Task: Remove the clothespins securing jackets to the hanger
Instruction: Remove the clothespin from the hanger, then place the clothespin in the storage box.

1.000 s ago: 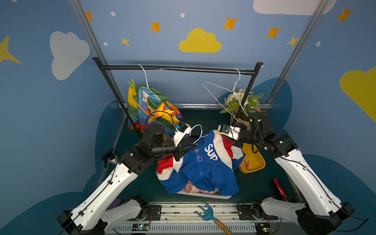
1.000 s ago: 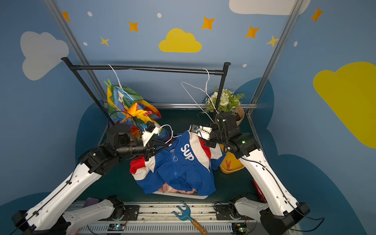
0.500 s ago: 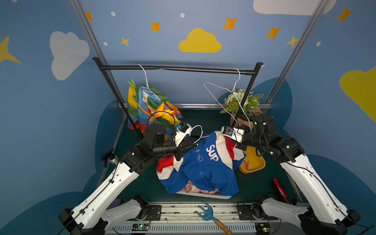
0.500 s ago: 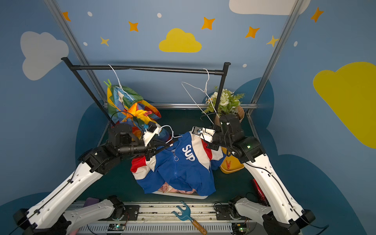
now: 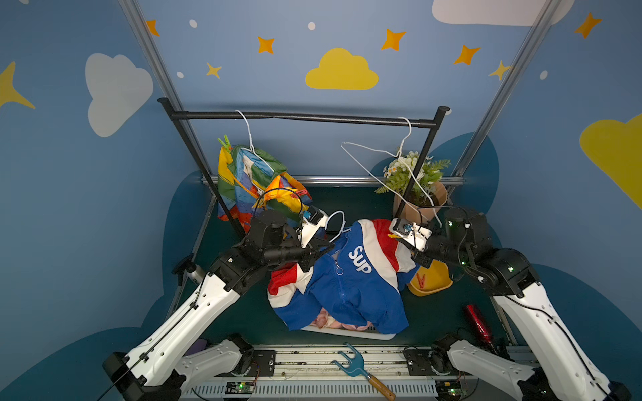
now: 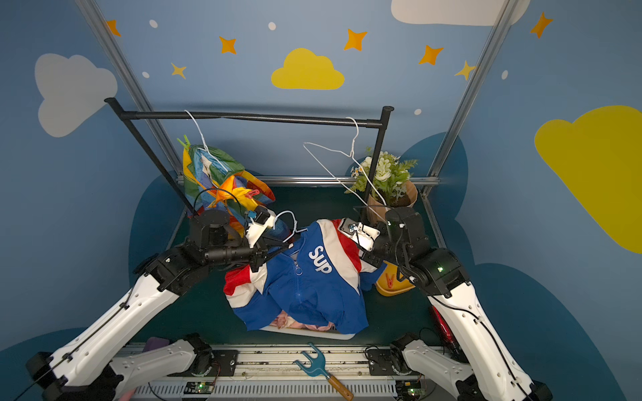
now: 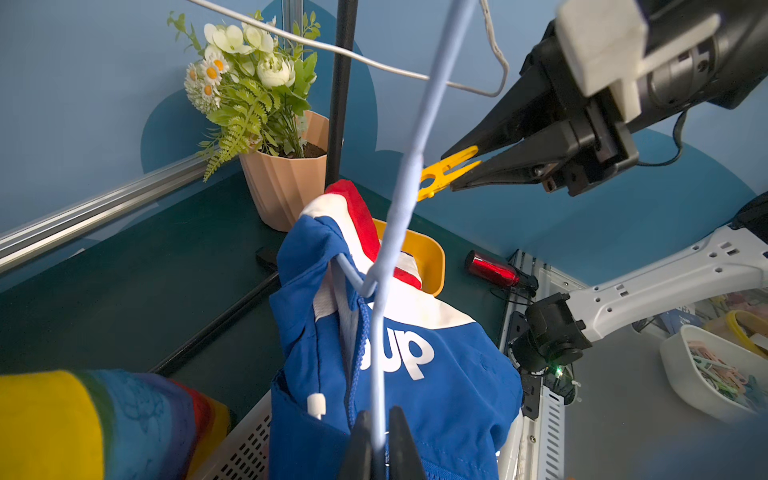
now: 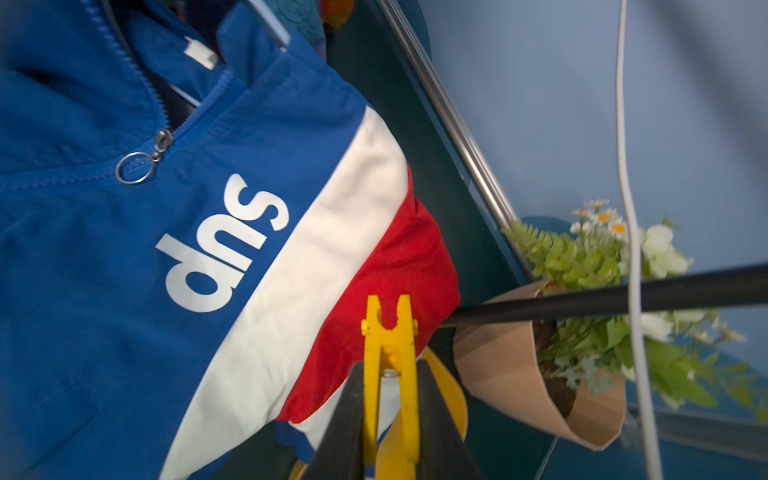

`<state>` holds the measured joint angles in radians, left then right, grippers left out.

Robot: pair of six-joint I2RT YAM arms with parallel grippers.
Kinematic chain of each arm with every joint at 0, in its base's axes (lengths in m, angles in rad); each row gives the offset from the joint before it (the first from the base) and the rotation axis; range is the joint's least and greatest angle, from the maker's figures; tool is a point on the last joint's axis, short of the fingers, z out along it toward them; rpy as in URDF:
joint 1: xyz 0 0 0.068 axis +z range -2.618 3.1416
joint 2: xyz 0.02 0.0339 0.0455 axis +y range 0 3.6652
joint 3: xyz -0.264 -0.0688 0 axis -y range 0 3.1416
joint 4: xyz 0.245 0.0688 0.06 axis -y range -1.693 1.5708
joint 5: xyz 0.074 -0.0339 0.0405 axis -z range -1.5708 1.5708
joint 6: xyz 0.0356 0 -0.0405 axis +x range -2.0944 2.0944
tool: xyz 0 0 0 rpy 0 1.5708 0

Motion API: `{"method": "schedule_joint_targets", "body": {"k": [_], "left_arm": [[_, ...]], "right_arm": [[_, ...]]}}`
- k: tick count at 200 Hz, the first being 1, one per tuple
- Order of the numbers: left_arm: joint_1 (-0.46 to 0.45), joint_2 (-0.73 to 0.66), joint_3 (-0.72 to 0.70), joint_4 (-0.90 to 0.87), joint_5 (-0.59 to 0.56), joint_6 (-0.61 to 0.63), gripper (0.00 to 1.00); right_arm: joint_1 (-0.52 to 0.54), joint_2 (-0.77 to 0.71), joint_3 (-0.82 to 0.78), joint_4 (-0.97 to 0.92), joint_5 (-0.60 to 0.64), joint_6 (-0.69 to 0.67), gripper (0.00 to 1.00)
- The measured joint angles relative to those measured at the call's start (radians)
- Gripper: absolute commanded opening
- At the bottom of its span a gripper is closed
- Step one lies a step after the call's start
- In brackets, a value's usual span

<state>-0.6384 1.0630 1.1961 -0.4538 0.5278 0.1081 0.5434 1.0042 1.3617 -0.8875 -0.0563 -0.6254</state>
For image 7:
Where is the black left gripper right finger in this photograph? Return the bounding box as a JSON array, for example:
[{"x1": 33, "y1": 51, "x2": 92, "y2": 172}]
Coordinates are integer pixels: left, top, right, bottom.
[{"x1": 389, "y1": 406, "x2": 427, "y2": 480}]

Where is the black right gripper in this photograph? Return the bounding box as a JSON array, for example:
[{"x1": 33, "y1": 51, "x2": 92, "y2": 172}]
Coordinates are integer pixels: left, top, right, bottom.
[{"x1": 441, "y1": 21, "x2": 639, "y2": 197}]

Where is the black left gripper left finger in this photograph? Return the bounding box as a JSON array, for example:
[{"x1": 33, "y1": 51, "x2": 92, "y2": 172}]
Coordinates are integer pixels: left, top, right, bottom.
[{"x1": 337, "y1": 411, "x2": 373, "y2": 480}]

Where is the white wire hanger pink jacket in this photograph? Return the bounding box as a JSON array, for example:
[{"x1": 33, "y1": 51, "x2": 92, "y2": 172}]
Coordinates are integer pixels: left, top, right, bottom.
[{"x1": 185, "y1": 0, "x2": 511, "y2": 99}]

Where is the blue red white jacket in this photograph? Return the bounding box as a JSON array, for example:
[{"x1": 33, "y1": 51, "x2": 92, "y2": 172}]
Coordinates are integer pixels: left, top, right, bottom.
[{"x1": 269, "y1": 180, "x2": 523, "y2": 479}]

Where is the yellow clothespin top blue jacket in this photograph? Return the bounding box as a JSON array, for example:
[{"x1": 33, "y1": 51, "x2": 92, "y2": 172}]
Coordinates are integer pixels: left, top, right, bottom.
[{"x1": 417, "y1": 146, "x2": 482, "y2": 202}]

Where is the white hanger blue jacket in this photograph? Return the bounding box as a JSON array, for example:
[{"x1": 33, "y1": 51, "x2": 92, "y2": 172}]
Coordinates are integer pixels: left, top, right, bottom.
[{"x1": 337, "y1": 1, "x2": 474, "y2": 455}]

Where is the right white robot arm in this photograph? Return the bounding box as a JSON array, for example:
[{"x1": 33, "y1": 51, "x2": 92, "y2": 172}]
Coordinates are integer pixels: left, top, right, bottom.
[{"x1": 443, "y1": 1, "x2": 767, "y2": 371}]

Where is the white plastic laundry basket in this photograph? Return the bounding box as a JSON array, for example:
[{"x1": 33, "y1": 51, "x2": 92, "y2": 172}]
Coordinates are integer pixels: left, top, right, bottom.
[{"x1": 191, "y1": 391, "x2": 273, "y2": 480}]

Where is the yellow plastic tray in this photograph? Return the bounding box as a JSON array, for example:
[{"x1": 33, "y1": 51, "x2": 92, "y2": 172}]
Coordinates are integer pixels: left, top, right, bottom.
[{"x1": 395, "y1": 230, "x2": 446, "y2": 297}]

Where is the beige faceted flower pot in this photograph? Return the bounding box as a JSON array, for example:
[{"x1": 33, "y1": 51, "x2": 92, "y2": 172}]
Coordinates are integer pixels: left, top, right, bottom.
[{"x1": 240, "y1": 111, "x2": 329, "y2": 232}]

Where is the artificial white flowers plant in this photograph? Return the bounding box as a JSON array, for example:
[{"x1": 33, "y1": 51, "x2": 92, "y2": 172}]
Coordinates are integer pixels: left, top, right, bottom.
[{"x1": 167, "y1": 13, "x2": 323, "y2": 179}]

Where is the white tray outside workcell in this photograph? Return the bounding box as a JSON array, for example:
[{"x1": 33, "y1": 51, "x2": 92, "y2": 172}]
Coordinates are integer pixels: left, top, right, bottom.
[{"x1": 660, "y1": 325, "x2": 767, "y2": 423}]

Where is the rainbow striped jacket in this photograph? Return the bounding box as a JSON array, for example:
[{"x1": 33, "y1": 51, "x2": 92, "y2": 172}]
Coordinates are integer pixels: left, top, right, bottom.
[{"x1": 1, "y1": 370, "x2": 234, "y2": 479}]

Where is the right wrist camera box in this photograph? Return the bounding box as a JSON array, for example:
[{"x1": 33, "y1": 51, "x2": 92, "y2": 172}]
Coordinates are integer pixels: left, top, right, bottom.
[{"x1": 555, "y1": 1, "x2": 721, "y2": 123}]

